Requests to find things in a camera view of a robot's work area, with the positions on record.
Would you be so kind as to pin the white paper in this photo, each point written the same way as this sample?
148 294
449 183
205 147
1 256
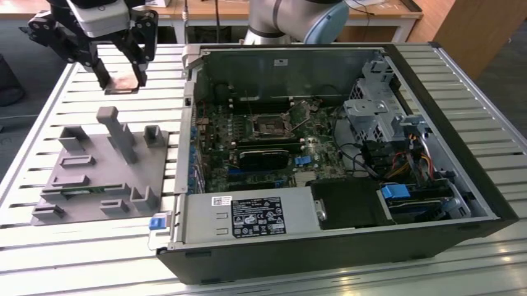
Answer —
369 3

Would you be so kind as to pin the black graphics card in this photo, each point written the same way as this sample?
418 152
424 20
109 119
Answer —
262 160

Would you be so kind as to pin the silver chipset heatsink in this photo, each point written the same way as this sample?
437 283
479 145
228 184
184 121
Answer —
305 178

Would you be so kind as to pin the green motherboard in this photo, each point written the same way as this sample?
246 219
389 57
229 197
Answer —
320 145

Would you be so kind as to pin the blue case latch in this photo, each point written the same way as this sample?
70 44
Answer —
157 223

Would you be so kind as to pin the metal locking lever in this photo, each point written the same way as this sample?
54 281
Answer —
302 123

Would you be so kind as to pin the silver square CPU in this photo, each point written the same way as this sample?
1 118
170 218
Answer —
121 84

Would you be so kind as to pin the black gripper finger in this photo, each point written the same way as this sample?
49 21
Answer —
61 40
145 40

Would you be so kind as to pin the grey parts rack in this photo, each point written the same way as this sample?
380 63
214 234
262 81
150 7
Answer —
106 172

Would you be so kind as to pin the wooden cabinet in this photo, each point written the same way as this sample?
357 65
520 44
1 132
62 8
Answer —
473 31

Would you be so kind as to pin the black open PC case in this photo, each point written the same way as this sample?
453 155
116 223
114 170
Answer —
288 262

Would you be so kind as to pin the green RAM stick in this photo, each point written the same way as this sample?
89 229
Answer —
98 188

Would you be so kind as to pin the blue board connector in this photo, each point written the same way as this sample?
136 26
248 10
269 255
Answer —
301 161

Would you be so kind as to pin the blue disk carrier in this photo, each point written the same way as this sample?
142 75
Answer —
394 191

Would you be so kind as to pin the silver power supply unit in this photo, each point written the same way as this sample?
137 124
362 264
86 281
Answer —
205 216

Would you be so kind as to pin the white box with print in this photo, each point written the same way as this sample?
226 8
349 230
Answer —
157 3

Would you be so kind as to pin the black plastic shroud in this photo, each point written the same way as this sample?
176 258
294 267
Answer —
349 203

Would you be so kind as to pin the CPU socket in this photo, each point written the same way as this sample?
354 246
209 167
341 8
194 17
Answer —
269 127

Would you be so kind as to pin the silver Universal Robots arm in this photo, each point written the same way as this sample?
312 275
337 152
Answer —
280 18

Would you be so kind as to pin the silver metal drive cage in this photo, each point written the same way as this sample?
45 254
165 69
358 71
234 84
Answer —
361 108

